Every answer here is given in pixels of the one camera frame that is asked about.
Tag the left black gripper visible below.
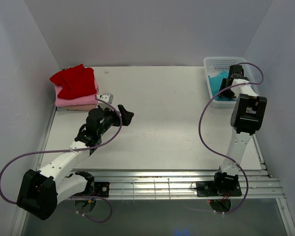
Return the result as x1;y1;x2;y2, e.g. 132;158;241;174
98;105;134;137

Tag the teal t shirt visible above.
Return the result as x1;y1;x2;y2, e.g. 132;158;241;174
208;71;236;102

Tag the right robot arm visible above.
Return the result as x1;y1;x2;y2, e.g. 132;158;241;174
212;63;267;196

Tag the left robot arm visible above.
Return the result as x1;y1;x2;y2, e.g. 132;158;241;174
16;105;134;220

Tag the white plastic basket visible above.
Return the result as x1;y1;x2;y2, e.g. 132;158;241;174
204;57;266;111

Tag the pink folded t shirt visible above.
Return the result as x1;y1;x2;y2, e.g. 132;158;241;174
54;85;98;107

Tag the beige folded t shirt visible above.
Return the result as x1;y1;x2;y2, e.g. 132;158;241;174
56;104;96;111

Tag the red folded t shirt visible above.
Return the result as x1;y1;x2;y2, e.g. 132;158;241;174
50;64;97;100

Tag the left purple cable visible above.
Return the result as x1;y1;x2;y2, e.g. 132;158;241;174
0;94;125;224

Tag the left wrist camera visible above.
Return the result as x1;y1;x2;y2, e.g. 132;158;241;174
96;93;114;104

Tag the aluminium frame rail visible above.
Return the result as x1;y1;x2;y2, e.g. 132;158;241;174
12;104;295;236

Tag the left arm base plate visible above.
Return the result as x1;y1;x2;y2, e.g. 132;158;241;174
86;181;110;198

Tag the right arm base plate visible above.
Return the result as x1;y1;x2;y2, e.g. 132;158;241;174
190;181;242;197

